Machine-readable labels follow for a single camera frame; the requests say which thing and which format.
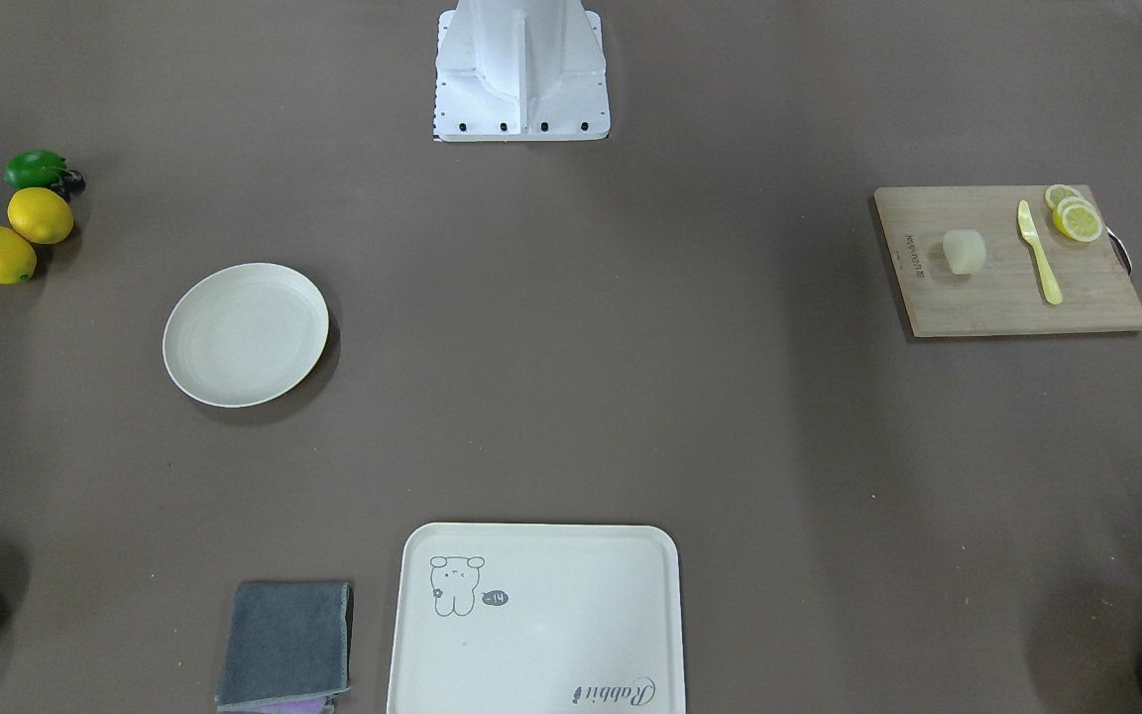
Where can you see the round cream plate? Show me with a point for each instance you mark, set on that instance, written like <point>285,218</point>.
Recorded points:
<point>245,335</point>

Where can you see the white steamed bun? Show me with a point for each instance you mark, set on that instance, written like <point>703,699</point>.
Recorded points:
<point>965,251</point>

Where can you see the cream rabbit tray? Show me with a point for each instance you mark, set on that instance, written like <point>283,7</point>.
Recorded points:
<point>538,618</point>

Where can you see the grey folded cloth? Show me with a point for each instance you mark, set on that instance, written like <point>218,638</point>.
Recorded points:
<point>286,640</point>

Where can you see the purple cloth under grey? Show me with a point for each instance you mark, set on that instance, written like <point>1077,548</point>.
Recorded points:
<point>316,704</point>

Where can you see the wooden cutting board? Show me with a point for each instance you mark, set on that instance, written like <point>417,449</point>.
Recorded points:
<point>1004,296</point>

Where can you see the yellow plastic knife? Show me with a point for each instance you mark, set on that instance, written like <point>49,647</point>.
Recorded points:
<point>1051,291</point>

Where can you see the lemon slice back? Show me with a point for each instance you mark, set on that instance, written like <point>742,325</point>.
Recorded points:
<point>1057,193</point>

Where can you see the lemon slice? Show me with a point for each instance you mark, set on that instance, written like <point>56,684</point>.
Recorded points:
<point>1078,219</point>
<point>1057,193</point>

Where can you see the lemon slice front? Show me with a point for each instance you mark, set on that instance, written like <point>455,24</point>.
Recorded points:
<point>1078,219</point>

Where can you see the dark grapes bunch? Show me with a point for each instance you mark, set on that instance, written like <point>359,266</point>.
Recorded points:
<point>69,182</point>

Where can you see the yellow lemon upper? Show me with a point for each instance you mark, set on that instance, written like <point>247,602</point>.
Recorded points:
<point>40,216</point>

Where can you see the green lime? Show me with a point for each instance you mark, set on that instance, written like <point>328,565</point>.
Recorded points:
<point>35,169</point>

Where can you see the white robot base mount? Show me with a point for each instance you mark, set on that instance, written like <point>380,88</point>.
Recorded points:
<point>520,71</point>

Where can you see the black metal board handle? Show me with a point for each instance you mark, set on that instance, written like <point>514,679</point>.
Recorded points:
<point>1120,251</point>

